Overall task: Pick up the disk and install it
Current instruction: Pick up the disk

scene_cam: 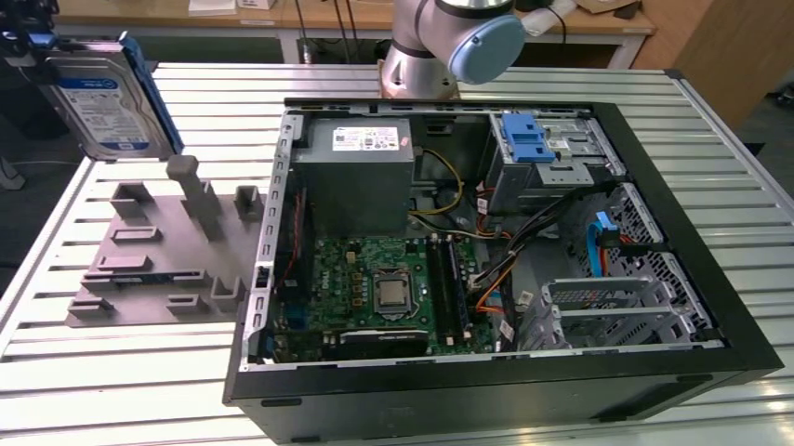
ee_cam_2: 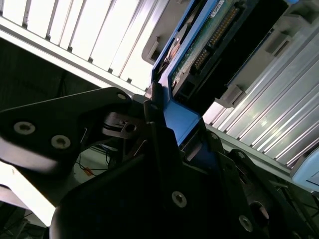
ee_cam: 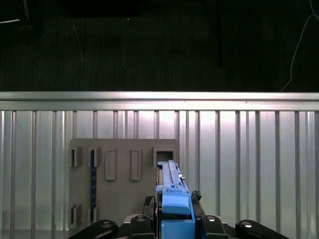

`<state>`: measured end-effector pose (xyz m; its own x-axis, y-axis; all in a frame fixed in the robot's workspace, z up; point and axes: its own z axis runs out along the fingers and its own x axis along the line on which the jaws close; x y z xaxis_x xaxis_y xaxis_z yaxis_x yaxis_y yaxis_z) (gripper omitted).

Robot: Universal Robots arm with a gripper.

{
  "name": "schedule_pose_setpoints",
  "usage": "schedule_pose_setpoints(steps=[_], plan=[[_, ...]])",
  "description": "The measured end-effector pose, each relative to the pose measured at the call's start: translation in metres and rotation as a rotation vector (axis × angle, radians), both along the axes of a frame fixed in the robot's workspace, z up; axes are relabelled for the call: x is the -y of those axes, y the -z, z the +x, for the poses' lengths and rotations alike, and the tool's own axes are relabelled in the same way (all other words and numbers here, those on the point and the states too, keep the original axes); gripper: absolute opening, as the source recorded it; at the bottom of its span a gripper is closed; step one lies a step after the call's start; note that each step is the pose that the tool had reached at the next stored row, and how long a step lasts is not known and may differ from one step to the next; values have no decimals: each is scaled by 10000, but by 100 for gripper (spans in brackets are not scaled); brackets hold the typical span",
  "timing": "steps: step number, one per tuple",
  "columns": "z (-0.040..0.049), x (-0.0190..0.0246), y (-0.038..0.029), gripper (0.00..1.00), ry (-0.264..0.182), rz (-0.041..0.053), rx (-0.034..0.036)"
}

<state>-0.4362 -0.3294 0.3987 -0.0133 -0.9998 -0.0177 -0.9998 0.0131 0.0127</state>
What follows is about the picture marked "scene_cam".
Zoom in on hard disk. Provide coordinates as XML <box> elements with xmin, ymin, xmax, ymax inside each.
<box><xmin>24</xmin><ymin>30</ymin><xmax>185</xmax><ymax>163</ymax></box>

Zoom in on blue data wire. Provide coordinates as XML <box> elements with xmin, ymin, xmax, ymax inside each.
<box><xmin>585</xmin><ymin>211</ymin><xmax>621</xmax><ymax>280</ymax></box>

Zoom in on metal disk bay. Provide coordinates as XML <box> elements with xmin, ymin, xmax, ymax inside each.
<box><xmin>513</xmin><ymin>276</ymin><xmax>715</xmax><ymax>352</ymax></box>

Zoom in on grey stand foot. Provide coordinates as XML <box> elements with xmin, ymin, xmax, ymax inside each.
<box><xmin>0</xmin><ymin>157</ymin><xmax>26</xmax><ymax>190</ymax></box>

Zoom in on grey parts rack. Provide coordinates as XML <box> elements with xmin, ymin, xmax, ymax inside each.
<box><xmin>64</xmin><ymin>155</ymin><xmax>272</xmax><ymax>329</ymax></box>

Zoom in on grey power supply unit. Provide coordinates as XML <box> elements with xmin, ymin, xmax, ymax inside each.
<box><xmin>290</xmin><ymin>115</ymin><xmax>416</xmax><ymax>238</ymax></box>

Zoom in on green motherboard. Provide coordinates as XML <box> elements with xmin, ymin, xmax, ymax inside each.
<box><xmin>265</xmin><ymin>234</ymin><xmax>497</xmax><ymax>363</ymax></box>

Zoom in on CPU socket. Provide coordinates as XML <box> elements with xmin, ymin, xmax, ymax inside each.
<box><xmin>368</xmin><ymin>267</ymin><xmax>417</xmax><ymax>321</ymax></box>

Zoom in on silver CPU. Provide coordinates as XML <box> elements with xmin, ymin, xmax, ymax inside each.
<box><xmin>374</xmin><ymin>278</ymin><xmax>411</xmax><ymax>308</ymax></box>

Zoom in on blue plastic cage latch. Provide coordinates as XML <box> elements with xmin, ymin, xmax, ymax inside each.
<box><xmin>503</xmin><ymin>113</ymin><xmax>559</xmax><ymax>164</ymax></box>

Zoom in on metal optical drive cage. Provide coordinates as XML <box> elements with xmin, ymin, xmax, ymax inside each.
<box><xmin>483</xmin><ymin>111</ymin><xmax>625</xmax><ymax>215</ymax></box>

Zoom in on black graphics card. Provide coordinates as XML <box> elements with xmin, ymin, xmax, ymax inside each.
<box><xmin>321</xmin><ymin>327</ymin><xmax>431</xmax><ymax>360</ymax></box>

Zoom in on RAM stick in slot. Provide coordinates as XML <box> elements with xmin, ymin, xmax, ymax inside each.
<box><xmin>444</xmin><ymin>239</ymin><xmax>471</xmax><ymax>338</ymax></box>

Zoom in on brown cardboard piece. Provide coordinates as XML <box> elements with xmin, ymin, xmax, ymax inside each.
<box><xmin>573</xmin><ymin>0</ymin><xmax>641</xmax><ymax>20</ymax></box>

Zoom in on black open PC case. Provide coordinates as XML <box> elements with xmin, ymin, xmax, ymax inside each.
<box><xmin>220</xmin><ymin>96</ymin><xmax>784</xmax><ymax>443</ymax></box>

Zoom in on wooden cabinet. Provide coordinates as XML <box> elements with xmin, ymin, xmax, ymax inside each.
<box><xmin>631</xmin><ymin>0</ymin><xmax>794</xmax><ymax>131</ymax></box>

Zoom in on yellow wires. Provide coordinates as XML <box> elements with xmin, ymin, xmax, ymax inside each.
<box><xmin>408</xmin><ymin>147</ymin><xmax>465</xmax><ymax>217</ymax></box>

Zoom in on black wire bundle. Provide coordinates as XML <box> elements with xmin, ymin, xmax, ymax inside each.
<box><xmin>469</xmin><ymin>183</ymin><xmax>615</xmax><ymax>289</ymax></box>

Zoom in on orange red wires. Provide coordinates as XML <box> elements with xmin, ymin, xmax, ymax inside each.
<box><xmin>473</xmin><ymin>262</ymin><xmax>520</xmax><ymax>315</ymax></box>

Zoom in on black power wire connector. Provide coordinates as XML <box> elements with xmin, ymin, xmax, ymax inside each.
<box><xmin>597</xmin><ymin>231</ymin><xmax>675</xmax><ymax>256</ymax></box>

